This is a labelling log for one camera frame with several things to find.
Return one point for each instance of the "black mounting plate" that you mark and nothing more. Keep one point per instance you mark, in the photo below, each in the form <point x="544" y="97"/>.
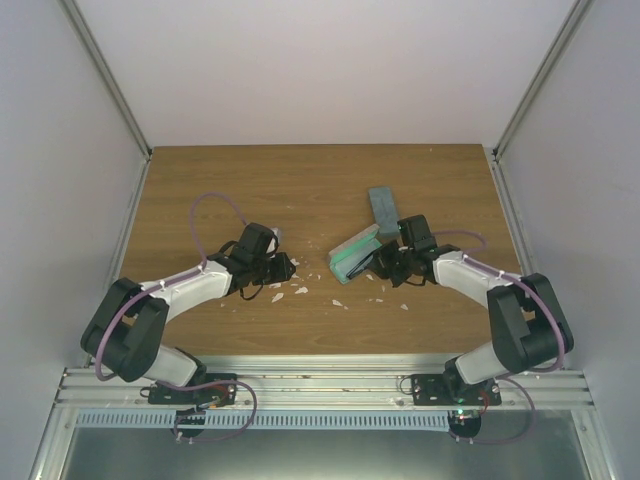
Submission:
<point x="203" y="391"/>
<point x="430" y="387"/>

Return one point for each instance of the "blue green glasses case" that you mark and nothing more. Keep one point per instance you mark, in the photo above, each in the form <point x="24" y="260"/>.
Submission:
<point x="384" y="210"/>

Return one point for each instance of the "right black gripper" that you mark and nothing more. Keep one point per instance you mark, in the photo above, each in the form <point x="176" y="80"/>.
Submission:
<point x="385" y="251"/>

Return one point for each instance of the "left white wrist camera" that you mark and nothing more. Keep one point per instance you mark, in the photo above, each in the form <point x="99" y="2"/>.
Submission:
<point x="275" y="241"/>

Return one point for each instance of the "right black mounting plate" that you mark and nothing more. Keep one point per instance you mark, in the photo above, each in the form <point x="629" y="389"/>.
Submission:
<point x="430" y="387"/>

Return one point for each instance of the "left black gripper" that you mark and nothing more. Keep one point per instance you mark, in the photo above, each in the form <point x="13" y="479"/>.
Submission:
<point x="282" y="271"/>

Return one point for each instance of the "right aluminium frame post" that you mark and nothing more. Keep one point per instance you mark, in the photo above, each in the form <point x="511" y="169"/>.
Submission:
<point x="561" y="40"/>

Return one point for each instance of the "slotted grey cable duct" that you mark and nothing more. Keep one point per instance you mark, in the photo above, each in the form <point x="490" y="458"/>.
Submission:
<point x="267" y="420"/>

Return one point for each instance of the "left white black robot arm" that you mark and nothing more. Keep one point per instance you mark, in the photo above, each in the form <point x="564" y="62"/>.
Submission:
<point x="125" y="334"/>

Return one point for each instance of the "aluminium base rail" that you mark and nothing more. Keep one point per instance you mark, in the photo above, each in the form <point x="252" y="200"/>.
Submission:
<point x="331" y="382"/>

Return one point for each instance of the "aluminium frame post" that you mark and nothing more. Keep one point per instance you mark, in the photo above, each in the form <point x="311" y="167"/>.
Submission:
<point x="561" y="40"/>
<point x="88" y="41"/>

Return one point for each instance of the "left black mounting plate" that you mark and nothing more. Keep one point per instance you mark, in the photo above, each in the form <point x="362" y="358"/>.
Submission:
<point x="203" y="391"/>

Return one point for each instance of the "grey glasses case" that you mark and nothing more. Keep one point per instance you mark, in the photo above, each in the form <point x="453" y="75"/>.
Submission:
<point x="346" y="255"/>

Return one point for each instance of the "left aluminium frame post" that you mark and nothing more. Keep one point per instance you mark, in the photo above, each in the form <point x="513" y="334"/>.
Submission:
<point x="88" y="41"/>

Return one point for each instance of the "dark lens sunglasses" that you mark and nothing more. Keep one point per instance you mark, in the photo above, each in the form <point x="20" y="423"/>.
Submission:
<point x="362" y="265"/>

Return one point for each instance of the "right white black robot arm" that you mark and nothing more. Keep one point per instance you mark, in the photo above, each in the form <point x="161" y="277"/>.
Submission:
<point x="529" y="331"/>

